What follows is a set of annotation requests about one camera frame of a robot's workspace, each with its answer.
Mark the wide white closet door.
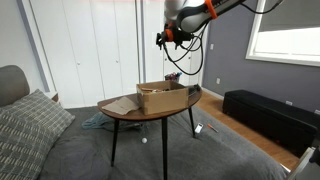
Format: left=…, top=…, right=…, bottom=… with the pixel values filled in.
left=89, top=0, right=140, bottom=100
left=29, top=0, right=92, bottom=108

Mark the orange wrist mount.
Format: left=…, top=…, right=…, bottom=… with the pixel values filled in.
left=164, top=28, right=175, bottom=43

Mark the grey metal frame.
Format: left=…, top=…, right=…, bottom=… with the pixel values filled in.
left=286, top=146, right=320, bottom=180

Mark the grey dash patterned pillow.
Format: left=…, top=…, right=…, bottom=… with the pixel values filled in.
left=0, top=109, right=56, bottom=180

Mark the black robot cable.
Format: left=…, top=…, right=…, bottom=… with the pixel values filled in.
left=162, top=0, right=285, bottom=77

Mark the black bench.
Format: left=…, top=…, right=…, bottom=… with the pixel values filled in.
left=222, top=88, right=320, bottom=158

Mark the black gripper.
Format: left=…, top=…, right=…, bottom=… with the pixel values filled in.
left=155, top=29, right=168, bottom=51

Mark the orange arm cable clamp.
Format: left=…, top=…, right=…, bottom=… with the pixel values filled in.
left=204, top=0, right=218, bottom=20

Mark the small pen bin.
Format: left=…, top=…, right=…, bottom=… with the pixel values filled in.
left=164, top=72, right=183, bottom=83

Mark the teal cloth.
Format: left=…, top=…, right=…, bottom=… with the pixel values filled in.
left=81, top=111, right=116, bottom=130

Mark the white framed window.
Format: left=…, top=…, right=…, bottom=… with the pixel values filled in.
left=245, top=0, right=320, bottom=67

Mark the wooden table with black legs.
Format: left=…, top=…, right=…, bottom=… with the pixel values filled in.
left=97, top=84, right=203, bottom=180

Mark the grey window blind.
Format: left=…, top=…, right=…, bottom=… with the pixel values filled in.
left=258, top=0, right=320, bottom=33

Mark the grey checkered pillow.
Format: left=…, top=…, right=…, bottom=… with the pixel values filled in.
left=0, top=88, right=76, bottom=148

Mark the grey padded headboard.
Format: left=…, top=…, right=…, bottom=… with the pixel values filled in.
left=0, top=64, right=31, bottom=108

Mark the small white remote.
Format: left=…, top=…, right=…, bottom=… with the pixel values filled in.
left=194, top=122, right=204, bottom=134

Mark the brown cardboard box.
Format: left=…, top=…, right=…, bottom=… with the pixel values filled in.
left=136, top=80, right=190, bottom=116

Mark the flat cardboard piece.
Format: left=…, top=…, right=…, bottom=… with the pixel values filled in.
left=101, top=95, right=141, bottom=116

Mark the grey bed blanket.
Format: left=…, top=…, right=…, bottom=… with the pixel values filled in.
left=38, top=104, right=289, bottom=180

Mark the orange handled screwdriver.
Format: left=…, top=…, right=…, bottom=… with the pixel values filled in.
left=207, top=123, right=220, bottom=134

